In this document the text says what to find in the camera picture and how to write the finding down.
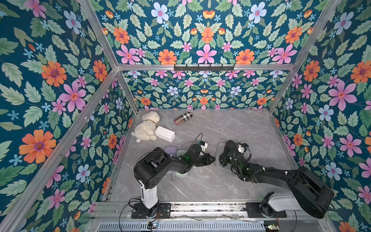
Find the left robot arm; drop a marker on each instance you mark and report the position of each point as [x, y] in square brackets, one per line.
[152, 167]

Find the black hook rail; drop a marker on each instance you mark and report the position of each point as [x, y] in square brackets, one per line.
[209, 67]

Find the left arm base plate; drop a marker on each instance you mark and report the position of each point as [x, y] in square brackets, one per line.
[150, 211]

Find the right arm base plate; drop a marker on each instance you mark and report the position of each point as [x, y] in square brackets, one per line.
[266, 210]

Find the aluminium front rail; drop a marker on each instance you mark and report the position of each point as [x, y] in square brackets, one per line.
[197, 210]

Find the plaid folded umbrella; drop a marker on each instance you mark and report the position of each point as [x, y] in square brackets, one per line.
[183, 118]

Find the white plush dog toy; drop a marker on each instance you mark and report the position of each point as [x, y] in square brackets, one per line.
[145, 131]

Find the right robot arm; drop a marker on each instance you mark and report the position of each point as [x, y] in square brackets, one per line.
[312, 194]

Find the white closed umbrella case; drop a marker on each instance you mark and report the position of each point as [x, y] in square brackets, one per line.
[165, 134]

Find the beige case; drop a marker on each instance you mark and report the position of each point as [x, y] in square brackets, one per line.
[219, 151]

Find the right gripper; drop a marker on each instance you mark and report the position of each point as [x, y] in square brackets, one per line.
[227, 152]

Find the mint green zippered case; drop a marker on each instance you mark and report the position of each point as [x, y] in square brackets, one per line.
[179, 154]

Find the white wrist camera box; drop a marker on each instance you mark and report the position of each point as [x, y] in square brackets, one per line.
[241, 149]

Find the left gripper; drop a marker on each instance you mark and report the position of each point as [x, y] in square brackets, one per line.
[206, 160]

